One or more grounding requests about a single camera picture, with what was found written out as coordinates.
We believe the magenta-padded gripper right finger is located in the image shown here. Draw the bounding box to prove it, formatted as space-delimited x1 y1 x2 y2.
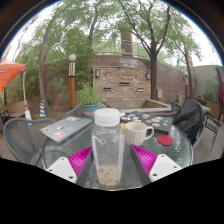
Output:
129 144 183 186

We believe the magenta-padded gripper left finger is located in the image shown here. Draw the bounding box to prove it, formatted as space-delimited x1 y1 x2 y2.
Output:
45 145 94 188

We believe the clear bottle with white cap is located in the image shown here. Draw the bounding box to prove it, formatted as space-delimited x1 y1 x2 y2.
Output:
91 107 126 190

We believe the flat round red coaster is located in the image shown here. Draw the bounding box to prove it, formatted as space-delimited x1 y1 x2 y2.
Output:
156 134 174 147

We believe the silver laptop with stickers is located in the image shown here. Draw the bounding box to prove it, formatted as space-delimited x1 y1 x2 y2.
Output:
39 116 93 144

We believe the cream ceramic mug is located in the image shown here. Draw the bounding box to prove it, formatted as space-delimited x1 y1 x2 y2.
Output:
124 121 155 147

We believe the black laptop with stickers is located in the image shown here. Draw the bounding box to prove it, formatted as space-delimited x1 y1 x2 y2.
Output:
120 112 174 133

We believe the black jacket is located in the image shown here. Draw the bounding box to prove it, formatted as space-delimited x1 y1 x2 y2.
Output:
173 99 207 145

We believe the black metal patio chair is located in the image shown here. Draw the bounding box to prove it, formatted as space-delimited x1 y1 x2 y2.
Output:
203 109 224 153

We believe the green plant in teal pot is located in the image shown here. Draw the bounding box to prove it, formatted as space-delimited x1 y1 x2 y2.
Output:
75 82 103 120

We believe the wooden bench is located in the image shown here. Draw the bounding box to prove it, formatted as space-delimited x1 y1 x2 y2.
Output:
3 100 29 118

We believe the closed dark red umbrella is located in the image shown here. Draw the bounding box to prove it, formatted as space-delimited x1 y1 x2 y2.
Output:
215 66 224 111

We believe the orange patio umbrella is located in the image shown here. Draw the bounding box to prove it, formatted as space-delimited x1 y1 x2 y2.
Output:
0 59 33 121

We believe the wooden lamp post, globe light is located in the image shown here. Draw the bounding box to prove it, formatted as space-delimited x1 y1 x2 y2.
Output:
183 71 190 102
67 53 78 110

